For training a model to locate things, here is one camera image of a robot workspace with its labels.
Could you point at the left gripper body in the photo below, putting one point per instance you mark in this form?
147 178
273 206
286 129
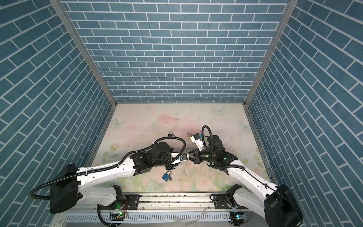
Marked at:
171 167

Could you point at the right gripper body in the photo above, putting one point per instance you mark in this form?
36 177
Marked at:
204 156

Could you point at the blue padlock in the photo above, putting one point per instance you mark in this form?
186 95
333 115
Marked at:
167 175

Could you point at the brass padlock shackle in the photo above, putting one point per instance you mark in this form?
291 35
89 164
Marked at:
190 134

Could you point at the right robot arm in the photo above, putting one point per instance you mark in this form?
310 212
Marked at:
275 203

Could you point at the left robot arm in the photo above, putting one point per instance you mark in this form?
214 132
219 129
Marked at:
72 185

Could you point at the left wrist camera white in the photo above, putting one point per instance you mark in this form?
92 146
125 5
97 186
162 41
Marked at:
180 157

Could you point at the aluminium rail base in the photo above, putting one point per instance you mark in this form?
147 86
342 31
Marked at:
157 208

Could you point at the right corner aluminium post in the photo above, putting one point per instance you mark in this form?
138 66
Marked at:
272 47

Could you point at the corner aluminium post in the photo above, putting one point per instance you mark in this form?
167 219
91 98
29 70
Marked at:
67 22
272 47

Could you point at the left corner aluminium post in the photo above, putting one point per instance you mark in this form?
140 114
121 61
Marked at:
67 22

